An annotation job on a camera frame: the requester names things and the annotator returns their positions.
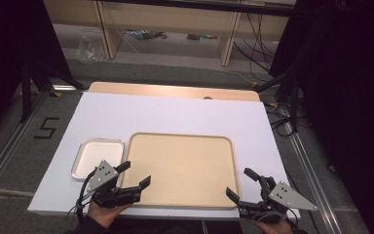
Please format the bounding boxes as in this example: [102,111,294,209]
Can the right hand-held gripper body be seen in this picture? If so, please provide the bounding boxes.
[239,176,318,224]

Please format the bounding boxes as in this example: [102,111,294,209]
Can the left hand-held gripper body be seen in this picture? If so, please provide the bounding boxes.
[85,159,143,210]

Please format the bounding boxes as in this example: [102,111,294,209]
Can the person's right hand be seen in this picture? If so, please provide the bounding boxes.
[257,219,294,234]

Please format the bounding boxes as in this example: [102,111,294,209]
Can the person's left hand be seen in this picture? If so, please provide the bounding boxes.
[87,200,131,229]

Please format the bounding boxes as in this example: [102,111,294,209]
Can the small white square dish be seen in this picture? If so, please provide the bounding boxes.
[70,137,127,181]

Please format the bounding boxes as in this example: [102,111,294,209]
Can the large beige tray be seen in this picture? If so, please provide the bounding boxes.
[120,132,242,210]

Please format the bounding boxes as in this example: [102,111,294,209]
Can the white board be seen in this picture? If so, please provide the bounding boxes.
[26,91,302,219]

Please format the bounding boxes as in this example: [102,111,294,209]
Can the wooden table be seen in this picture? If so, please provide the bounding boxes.
[87,81,261,102]

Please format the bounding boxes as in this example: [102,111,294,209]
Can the black metal stand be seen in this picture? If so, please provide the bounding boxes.
[253,68,302,134]
[19,58,86,124]

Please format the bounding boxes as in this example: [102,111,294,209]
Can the black curtain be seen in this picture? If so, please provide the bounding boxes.
[268,0,374,234]
[0,0,74,149]

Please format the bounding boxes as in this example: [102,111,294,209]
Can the clear plastic bag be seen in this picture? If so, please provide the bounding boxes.
[75,29,107,63]

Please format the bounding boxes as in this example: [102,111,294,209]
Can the wooden desk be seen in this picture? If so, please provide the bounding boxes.
[43,0,298,68]

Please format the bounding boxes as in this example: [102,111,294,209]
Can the right hand-held gripper cable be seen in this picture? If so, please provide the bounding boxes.
[250,208,300,228]

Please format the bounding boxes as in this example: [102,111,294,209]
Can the hand-held gripper cable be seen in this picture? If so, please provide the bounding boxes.
[250,208,300,228]
[73,168,99,225]

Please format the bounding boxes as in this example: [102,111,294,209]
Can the left hand-held gripper cable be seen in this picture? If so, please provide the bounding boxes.
[73,168,99,225]

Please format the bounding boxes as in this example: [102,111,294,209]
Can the aluminium floor rail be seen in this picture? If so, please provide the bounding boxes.
[0,85,78,205]
[280,102,345,234]

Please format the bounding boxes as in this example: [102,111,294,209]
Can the black floor cables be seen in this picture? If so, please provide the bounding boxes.
[265,102,298,138]

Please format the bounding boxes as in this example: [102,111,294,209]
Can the black hanging cables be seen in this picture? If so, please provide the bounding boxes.
[233,13,276,75]

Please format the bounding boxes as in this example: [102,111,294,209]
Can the dark clutter with cables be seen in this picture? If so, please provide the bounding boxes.
[124,28,168,41]

